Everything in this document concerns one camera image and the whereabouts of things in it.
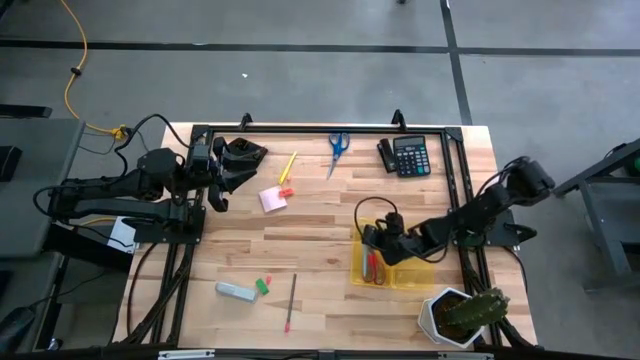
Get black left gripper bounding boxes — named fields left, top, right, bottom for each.
left=202, top=135, right=262, bottom=214

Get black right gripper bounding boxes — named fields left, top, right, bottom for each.
left=361, top=223, right=422, bottom=267

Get pink sticky note pad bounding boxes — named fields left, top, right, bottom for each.
left=257, top=185, right=289, bottom=215

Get yellow transparent pencil case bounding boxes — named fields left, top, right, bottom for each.
left=348, top=215, right=437, bottom=292

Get blue handled scissors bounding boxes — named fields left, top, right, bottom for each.
left=325, top=131, right=351, bottom=182

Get black pencil pink eraser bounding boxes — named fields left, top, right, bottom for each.
left=283, top=272, right=299, bottom=335

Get small black stapler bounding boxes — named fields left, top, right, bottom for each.
left=376, top=138, right=399, bottom=175

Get black calculator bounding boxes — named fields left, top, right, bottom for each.
left=392, top=134, right=433, bottom=179

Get white hexagonal plant pot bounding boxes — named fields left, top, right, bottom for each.
left=417, top=285, right=489, bottom=351

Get grey white eraser block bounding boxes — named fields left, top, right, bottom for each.
left=214, top=280, right=259, bottom=305

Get green cactus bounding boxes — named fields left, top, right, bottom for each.
left=441, top=286, right=512, bottom=334

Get white paper sheet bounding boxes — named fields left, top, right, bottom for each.
left=106, top=215, right=139, bottom=254

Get silver aluminium bar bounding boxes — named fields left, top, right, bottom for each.
left=157, top=349, right=216, bottom=360
left=437, top=351, right=495, bottom=360

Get grey desk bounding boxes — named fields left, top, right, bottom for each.
left=0, top=117, right=87, bottom=257

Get grey metal stand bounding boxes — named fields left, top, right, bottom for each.
left=551, top=137, right=640, bottom=292

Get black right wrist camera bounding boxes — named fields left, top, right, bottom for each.
left=382, top=212, right=405, bottom=236

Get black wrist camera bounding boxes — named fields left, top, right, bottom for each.
left=191, top=143, right=214, bottom=174
left=382, top=212, right=405, bottom=236

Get black right camera cable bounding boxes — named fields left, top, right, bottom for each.
left=352, top=195, right=401, bottom=239

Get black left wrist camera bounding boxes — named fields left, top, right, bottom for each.
left=191, top=143, right=214, bottom=174

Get black aluminium table frame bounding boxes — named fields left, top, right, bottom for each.
left=112, top=109, right=539, bottom=360

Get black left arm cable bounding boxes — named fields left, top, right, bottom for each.
left=113, top=112, right=194, bottom=166

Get yellow cable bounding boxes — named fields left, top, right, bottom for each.
left=58, top=0, right=127, bottom=140

